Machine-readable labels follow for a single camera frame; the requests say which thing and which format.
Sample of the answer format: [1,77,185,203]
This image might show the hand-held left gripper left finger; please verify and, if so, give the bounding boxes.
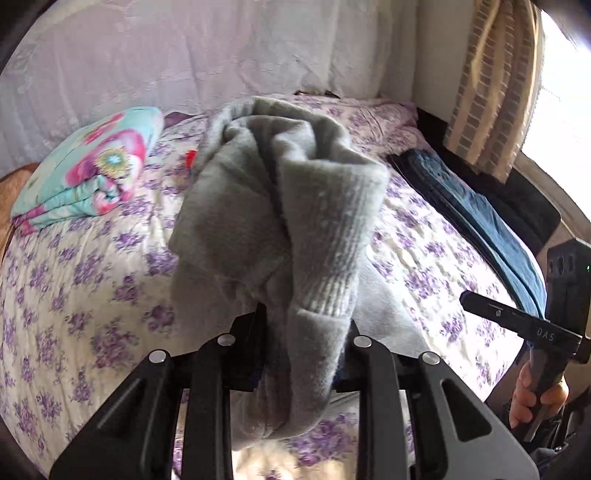
[48,302,269,480]

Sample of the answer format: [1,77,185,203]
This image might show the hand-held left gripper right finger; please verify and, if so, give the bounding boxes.
[335,323,541,480]

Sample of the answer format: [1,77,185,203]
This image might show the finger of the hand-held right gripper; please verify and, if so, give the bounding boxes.
[459,291,581,358]

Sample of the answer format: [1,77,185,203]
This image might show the grey fleece pants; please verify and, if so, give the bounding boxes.
[168,96,428,453]

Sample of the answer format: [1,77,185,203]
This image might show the person's right hand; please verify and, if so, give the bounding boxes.
[509,360,571,430]

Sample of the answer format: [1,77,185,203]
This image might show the blue jeans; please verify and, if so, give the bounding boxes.
[406,148,548,319]

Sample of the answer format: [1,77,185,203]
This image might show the black bedside furniture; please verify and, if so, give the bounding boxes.
[418,108,561,252]

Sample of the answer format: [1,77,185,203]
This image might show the bed with purple floral sheet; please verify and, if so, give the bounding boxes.
[0,95,550,480]

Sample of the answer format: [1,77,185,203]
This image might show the bright window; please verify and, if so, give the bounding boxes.
[522,9,591,171]

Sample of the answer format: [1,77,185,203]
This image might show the beige striped curtain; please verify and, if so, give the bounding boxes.
[443,0,543,181]

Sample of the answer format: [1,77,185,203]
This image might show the purple cloth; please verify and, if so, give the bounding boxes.
[164,111,197,129]

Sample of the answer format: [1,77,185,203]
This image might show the folded turquoise floral blanket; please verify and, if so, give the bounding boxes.
[11,107,164,236]

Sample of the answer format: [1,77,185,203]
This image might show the brown cushion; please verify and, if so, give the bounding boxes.
[0,162,40,259]

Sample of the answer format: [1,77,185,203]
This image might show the white lace cover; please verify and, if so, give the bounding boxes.
[0,0,419,171]

